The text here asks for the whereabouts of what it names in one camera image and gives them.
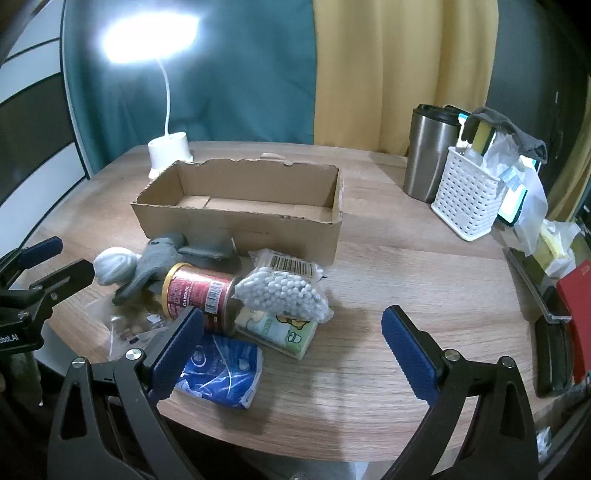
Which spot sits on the white yarn ball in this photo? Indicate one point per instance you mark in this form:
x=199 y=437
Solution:
x=113 y=265

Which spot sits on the crumpled clear plastic wrapper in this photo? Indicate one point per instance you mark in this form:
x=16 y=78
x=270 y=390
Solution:
x=554 y=244

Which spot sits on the white plastic bag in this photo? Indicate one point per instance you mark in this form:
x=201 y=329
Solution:
x=501 y=154

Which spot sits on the green cartoon tissue pack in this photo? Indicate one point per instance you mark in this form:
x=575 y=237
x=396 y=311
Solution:
x=277 y=332

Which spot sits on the dark grey cloth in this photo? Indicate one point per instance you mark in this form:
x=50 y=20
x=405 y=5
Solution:
x=531 y=145

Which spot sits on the yellow curtain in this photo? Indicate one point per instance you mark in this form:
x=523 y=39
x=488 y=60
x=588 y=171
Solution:
x=392 y=69

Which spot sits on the clear plastic snack bag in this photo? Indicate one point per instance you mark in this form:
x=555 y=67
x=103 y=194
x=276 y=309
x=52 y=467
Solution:
x=134 y=323

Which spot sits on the grey knit glove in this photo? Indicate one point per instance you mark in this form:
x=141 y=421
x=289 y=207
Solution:
x=152 y=267

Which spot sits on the white desk lamp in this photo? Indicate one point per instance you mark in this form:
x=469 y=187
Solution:
x=168 y=147

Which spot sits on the teal curtain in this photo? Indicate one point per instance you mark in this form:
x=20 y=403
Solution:
x=207 y=92

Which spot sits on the small clear plastic bag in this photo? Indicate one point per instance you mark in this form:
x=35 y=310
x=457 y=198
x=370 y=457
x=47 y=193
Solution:
x=545 y=443

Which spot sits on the stainless steel tumbler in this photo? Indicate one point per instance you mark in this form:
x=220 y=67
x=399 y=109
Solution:
x=427 y=152

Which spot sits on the black tray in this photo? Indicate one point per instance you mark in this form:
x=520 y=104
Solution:
x=531 y=272

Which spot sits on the red box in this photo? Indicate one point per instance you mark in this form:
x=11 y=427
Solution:
x=577 y=314

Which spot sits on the brown cardboard box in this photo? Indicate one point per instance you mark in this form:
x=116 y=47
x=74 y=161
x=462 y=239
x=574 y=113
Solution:
x=231 y=230

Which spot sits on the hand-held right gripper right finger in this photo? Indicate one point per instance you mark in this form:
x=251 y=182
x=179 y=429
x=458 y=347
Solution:
x=408 y=350

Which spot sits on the yellow sponge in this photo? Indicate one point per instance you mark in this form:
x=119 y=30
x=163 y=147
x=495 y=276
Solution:
x=482 y=136

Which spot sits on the bag of white beads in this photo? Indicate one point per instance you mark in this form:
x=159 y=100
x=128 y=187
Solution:
x=281 y=290

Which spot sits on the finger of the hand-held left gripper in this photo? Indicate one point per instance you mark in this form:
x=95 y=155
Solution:
x=64 y=277
x=41 y=251

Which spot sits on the blue tissue pack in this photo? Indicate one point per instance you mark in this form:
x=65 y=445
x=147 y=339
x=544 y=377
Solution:
x=221 y=369

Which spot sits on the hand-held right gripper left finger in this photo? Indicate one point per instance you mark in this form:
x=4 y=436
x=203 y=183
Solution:
x=178 y=350

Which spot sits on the red label can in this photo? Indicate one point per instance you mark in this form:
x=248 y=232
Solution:
x=194 y=290

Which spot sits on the white plastic basket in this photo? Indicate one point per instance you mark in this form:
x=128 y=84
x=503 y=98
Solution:
x=466 y=198

